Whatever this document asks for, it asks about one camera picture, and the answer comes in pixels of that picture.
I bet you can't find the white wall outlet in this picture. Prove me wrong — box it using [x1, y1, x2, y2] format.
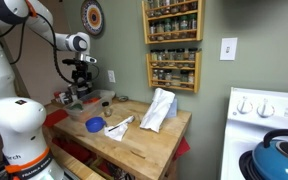
[107, 69, 116, 84]

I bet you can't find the thin metal utensil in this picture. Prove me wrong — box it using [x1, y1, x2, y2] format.
[107, 115, 144, 132]

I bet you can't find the white stove knob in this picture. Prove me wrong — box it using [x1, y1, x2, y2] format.
[256, 98, 276, 119]
[236, 96, 254, 115]

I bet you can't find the light blue packet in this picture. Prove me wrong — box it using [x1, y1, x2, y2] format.
[165, 97, 178, 119]

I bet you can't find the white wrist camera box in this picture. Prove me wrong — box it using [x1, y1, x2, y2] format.
[84, 56, 98, 65]

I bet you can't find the small red white box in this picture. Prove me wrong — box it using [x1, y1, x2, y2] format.
[53, 91, 68, 105]

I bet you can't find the white stove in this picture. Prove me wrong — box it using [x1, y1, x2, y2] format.
[220, 87, 288, 180]

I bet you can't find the blue plastic bowl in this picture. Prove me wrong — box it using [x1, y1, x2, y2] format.
[85, 116, 108, 134]

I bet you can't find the spice jar with black lid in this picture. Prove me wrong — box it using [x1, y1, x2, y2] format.
[102, 101, 113, 118]

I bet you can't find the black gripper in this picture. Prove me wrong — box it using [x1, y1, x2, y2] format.
[71, 64, 93, 99]

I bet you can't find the white crumpled cloth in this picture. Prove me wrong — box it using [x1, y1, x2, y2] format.
[139, 87, 177, 134]

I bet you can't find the teal kettle with black handle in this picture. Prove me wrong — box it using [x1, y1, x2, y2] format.
[251, 129, 288, 180]

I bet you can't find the glass spice jar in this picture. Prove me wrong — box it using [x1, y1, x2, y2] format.
[164, 69, 173, 87]
[149, 21, 157, 42]
[180, 69, 189, 88]
[162, 0, 172, 15]
[175, 48, 186, 68]
[158, 49, 168, 67]
[167, 48, 177, 67]
[156, 20, 165, 42]
[147, 0, 156, 18]
[179, 0, 189, 13]
[152, 68, 159, 86]
[188, 13, 198, 38]
[158, 69, 165, 86]
[170, 0, 180, 14]
[150, 49, 159, 67]
[154, 0, 163, 16]
[187, 70, 196, 88]
[171, 17, 181, 40]
[188, 0, 198, 11]
[164, 18, 173, 40]
[179, 15, 189, 39]
[187, 47, 198, 68]

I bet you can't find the white crumpled paper towel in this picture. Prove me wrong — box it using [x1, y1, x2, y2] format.
[103, 115, 136, 142]

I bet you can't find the patterned decorative wall plate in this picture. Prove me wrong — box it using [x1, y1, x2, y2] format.
[80, 0, 105, 37]

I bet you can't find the silver metal can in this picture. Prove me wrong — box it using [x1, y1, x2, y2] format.
[67, 83, 79, 98]

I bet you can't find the white light switch plate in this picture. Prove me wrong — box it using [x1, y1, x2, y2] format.
[219, 37, 238, 62]

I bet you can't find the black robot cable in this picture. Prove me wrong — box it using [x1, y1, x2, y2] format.
[33, 12, 77, 85]
[0, 19, 28, 66]

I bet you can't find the green plastic lid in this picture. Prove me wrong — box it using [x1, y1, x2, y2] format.
[71, 103, 84, 112]

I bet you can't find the clear plastic storage case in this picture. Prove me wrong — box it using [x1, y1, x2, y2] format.
[63, 89, 116, 123]

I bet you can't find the black stove burner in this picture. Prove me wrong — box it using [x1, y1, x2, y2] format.
[238, 149, 265, 180]

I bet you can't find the red cloth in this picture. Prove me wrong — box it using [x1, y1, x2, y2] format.
[172, 136, 192, 162]
[43, 108, 69, 128]

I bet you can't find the wooden wall spice rack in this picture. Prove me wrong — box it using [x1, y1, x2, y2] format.
[141, 0, 205, 45]
[145, 49, 202, 94]

